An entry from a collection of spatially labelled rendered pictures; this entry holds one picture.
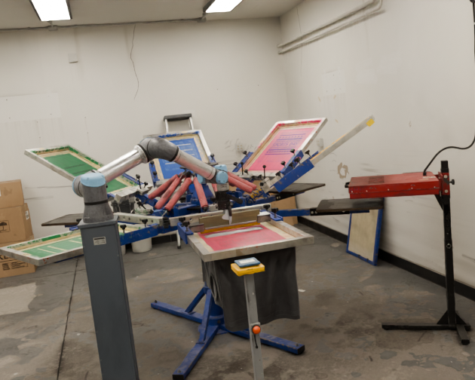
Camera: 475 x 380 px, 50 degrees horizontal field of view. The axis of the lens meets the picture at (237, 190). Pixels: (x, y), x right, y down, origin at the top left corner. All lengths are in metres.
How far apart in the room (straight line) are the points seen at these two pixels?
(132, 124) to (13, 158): 1.57
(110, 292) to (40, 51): 4.99
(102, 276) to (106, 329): 0.28
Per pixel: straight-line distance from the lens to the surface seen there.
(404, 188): 3.52
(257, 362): 2.57
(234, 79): 7.42
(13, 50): 7.29
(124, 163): 2.80
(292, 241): 2.65
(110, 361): 2.80
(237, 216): 3.16
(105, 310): 2.70
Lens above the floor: 1.63
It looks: 8 degrees down
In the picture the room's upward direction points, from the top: 6 degrees counter-clockwise
